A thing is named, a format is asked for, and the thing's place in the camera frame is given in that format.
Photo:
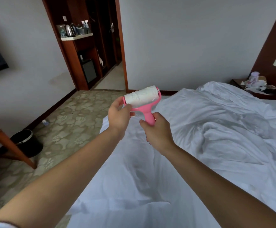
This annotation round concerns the black minibar fridge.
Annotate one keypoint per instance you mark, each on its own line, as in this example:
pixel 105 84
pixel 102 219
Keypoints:
pixel 89 71

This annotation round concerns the white duvet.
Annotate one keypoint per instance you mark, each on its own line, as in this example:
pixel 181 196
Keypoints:
pixel 233 125

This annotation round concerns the person's left hand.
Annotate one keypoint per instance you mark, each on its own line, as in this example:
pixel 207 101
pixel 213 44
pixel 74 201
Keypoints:
pixel 119 116

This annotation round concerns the small white wall switch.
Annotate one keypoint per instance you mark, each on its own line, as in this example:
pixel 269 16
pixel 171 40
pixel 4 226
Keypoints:
pixel 64 18

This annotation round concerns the silver electric kettle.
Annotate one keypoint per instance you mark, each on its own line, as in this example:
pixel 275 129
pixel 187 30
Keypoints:
pixel 70 29

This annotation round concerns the person's right forearm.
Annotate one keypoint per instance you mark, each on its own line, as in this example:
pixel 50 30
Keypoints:
pixel 223 192

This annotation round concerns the pink lint roller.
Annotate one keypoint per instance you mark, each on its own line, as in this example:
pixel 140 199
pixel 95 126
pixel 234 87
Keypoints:
pixel 140 96

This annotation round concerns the person's right hand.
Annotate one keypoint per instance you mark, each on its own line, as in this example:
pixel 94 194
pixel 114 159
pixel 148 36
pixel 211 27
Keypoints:
pixel 159 135

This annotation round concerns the white object on floor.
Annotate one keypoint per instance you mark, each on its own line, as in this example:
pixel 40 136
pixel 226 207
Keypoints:
pixel 45 122

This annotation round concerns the dark wooden wall panel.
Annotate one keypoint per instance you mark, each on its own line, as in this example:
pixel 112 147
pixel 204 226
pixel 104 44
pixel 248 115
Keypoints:
pixel 275 40

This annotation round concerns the person's left forearm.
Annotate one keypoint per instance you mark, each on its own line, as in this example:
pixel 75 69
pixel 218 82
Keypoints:
pixel 57 182

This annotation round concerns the person's white shirt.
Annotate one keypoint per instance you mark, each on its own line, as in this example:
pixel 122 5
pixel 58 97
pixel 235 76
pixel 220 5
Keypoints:
pixel 0 225

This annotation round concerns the white hanging bag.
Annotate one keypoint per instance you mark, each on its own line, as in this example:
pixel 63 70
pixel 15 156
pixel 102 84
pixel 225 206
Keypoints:
pixel 100 61

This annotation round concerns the white bed sheet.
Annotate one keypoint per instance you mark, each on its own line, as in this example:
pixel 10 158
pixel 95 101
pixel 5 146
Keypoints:
pixel 142 173

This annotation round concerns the dark wooden nightstand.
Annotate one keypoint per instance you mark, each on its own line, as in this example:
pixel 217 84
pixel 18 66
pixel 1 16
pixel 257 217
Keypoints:
pixel 271 95

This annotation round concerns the clear water bottle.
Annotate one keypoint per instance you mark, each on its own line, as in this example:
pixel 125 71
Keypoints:
pixel 83 27
pixel 87 27

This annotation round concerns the brown wooden desk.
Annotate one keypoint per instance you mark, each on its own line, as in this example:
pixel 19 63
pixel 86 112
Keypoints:
pixel 5 140

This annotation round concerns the black waste bin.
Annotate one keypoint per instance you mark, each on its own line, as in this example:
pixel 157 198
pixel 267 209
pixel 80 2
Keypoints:
pixel 26 142

